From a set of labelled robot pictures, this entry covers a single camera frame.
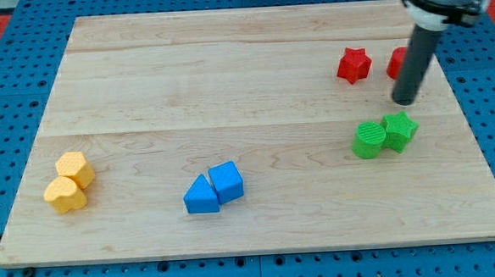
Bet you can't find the wooden board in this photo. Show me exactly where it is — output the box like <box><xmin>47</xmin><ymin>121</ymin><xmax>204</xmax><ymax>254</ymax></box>
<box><xmin>0</xmin><ymin>0</ymin><xmax>495</xmax><ymax>269</ymax></box>

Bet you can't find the green star block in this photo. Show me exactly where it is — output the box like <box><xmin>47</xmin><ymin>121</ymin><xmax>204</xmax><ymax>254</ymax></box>
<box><xmin>381</xmin><ymin>112</ymin><xmax>419</xmax><ymax>152</ymax></box>

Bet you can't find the green cylinder block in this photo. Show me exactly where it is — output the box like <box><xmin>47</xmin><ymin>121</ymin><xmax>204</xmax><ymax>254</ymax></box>
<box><xmin>352</xmin><ymin>121</ymin><xmax>387</xmax><ymax>159</ymax></box>

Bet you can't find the red star block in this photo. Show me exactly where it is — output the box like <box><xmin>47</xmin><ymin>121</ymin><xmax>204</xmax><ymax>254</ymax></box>
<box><xmin>336</xmin><ymin>47</ymin><xmax>372</xmax><ymax>85</ymax></box>

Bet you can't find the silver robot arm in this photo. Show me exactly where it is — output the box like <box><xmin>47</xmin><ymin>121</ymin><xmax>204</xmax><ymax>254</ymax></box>
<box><xmin>391</xmin><ymin>0</ymin><xmax>490</xmax><ymax>106</ymax></box>

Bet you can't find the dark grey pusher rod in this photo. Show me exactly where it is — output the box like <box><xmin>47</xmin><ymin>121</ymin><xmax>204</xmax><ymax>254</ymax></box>
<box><xmin>391</xmin><ymin>25</ymin><xmax>442</xmax><ymax>106</ymax></box>

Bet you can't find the blue triangle block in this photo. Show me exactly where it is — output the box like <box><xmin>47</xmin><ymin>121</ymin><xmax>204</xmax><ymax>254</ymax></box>
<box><xmin>184</xmin><ymin>174</ymin><xmax>220</xmax><ymax>213</ymax></box>

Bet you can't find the yellow heart block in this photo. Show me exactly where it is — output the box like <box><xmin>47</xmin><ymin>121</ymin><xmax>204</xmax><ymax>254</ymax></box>
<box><xmin>43</xmin><ymin>176</ymin><xmax>88</xmax><ymax>213</ymax></box>

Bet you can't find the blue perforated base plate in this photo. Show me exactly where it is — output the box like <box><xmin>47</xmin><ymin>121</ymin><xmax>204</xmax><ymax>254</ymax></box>
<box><xmin>0</xmin><ymin>0</ymin><xmax>495</xmax><ymax>277</ymax></box>

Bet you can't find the yellow hexagon block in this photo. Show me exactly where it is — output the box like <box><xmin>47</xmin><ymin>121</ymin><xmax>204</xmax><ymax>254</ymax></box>
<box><xmin>55</xmin><ymin>151</ymin><xmax>96</xmax><ymax>190</ymax></box>

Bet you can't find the blue cube block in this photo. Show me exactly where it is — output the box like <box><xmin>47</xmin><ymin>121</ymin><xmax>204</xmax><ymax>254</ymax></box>
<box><xmin>208</xmin><ymin>161</ymin><xmax>244</xmax><ymax>204</ymax></box>

